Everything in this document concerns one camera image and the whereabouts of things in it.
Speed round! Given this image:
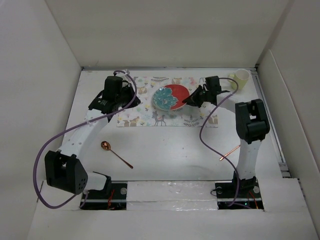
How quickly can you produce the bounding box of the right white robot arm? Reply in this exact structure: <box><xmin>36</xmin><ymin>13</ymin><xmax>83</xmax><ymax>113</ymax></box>
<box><xmin>182</xmin><ymin>76</ymin><xmax>270</xmax><ymax>197</ymax></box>

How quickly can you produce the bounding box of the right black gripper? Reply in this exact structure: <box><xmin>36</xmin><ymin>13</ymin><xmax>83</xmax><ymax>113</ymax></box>
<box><xmin>182</xmin><ymin>84</ymin><xmax>211</xmax><ymax>108</ymax></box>

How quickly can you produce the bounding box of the copper fork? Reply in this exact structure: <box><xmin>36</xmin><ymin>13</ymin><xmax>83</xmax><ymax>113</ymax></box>
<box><xmin>219</xmin><ymin>145</ymin><xmax>240</xmax><ymax>161</ymax></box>

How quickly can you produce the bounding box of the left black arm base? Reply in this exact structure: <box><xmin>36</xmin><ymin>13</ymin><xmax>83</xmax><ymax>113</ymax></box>
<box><xmin>80</xmin><ymin>181</ymin><xmax>128</xmax><ymax>211</ymax></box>

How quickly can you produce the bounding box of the pale yellow mug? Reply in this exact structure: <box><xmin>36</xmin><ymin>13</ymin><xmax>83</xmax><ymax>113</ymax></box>
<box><xmin>228</xmin><ymin>68</ymin><xmax>251</xmax><ymax>90</ymax></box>

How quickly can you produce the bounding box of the red and teal plate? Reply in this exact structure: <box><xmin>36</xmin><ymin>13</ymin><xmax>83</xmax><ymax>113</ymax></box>
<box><xmin>151</xmin><ymin>84</ymin><xmax>190</xmax><ymax>111</ymax></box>

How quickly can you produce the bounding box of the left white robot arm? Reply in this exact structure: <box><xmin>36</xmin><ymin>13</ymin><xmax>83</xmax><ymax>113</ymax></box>
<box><xmin>44</xmin><ymin>74</ymin><xmax>141</xmax><ymax>199</ymax></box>

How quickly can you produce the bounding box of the floral white cloth napkin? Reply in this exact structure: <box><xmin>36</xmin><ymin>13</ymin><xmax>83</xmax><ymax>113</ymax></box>
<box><xmin>117</xmin><ymin>76</ymin><xmax>214</xmax><ymax>128</ymax></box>

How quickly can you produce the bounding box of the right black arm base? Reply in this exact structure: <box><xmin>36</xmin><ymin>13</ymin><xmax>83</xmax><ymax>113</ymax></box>
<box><xmin>210</xmin><ymin>173</ymin><xmax>264</xmax><ymax>210</ymax></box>

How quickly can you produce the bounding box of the copper spoon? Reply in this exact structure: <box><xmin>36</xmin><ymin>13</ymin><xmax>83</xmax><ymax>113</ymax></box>
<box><xmin>100</xmin><ymin>141</ymin><xmax>134</xmax><ymax>169</ymax></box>

